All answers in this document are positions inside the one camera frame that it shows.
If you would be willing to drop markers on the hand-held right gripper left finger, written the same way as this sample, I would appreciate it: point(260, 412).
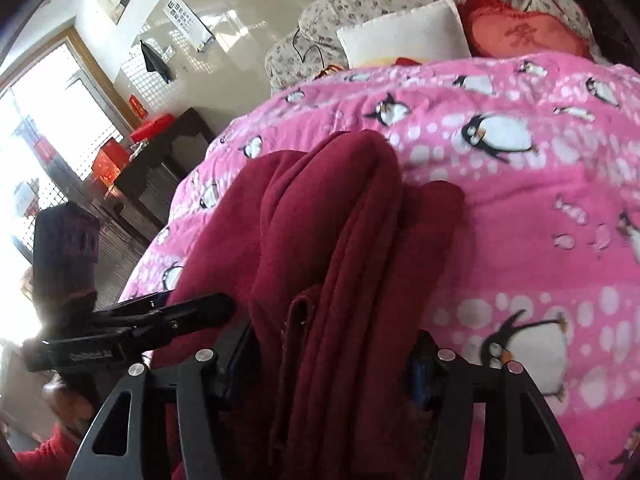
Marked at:
point(235, 370)

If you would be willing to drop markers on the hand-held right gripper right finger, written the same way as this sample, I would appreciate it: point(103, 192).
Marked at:
point(422, 375)

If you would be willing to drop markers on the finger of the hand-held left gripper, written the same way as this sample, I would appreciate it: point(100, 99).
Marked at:
point(145, 302)
point(200, 310)

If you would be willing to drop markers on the dark red garment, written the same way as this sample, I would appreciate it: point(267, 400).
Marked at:
point(325, 235)

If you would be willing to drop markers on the person's left forearm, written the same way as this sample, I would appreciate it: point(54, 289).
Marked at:
point(45, 457)

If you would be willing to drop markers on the person's left hand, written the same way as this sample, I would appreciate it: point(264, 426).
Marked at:
point(67, 410)

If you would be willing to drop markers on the dark lattice door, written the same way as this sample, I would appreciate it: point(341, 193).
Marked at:
point(65, 185)

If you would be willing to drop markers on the red box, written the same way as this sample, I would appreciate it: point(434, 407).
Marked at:
point(110, 160)

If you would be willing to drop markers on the dark wooden table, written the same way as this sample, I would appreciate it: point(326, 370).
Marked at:
point(150, 180)

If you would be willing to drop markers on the red bag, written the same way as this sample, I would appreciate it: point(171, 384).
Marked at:
point(152, 127)

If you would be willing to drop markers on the pink penguin print blanket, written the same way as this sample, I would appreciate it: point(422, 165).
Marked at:
point(500, 210)

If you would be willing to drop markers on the black hanging cloth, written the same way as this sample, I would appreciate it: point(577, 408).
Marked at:
point(152, 60)

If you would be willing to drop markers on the red cloth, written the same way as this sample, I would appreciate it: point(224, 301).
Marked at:
point(409, 61)

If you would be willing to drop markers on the white pillow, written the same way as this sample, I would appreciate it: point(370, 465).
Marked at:
point(405, 35)

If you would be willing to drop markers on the red heart pillow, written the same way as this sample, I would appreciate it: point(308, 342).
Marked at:
point(520, 30)

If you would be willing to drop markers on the white wall chart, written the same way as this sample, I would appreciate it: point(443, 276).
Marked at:
point(190, 22)

